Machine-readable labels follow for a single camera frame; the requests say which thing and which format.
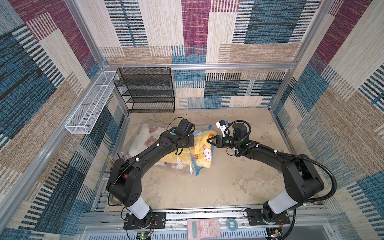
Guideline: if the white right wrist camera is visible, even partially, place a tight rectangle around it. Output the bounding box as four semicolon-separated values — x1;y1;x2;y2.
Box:
216;120;230;137

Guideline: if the black wire shelf rack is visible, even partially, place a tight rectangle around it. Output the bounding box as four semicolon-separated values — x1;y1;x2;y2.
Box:
114;67;176;114

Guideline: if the clear vacuum bag blue zipper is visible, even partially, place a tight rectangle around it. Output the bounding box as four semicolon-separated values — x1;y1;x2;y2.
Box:
125;118;217;176

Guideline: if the pink calculator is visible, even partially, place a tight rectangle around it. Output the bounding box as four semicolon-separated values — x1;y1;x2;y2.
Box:
187;218;221;240

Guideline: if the white bear print blanket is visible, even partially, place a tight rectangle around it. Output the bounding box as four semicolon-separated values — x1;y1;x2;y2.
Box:
126;124;166;158

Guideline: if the yellow cartoon print blanket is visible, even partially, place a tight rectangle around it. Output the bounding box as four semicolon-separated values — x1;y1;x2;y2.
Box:
156;130;217;170

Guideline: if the white mesh wall basket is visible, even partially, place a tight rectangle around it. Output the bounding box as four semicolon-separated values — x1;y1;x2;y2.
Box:
65;72;115;135

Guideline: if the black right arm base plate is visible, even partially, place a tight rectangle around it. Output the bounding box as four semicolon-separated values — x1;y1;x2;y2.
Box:
243;208;291;226

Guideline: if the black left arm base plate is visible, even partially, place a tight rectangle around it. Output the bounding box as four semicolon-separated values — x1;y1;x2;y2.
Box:
123;211;167;230

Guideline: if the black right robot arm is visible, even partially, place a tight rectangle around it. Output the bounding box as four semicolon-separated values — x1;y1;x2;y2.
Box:
207;120;337;224

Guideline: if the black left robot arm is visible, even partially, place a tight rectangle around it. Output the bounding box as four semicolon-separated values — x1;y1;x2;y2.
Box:
106;118;196;227

